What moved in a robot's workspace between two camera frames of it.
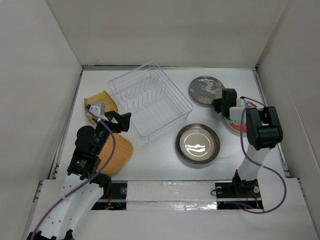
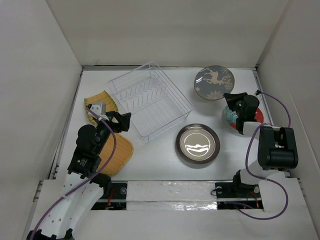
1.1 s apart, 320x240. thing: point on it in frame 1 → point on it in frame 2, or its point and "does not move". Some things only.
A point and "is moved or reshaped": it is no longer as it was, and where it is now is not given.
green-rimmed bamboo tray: [102, 97] does not move
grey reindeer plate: [204, 89] is moved or reshaped
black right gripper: [217, 102] → [231, 98]
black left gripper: [122, 121] does not move
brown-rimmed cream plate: [198, 143] does not move
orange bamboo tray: [123, 154] does not move
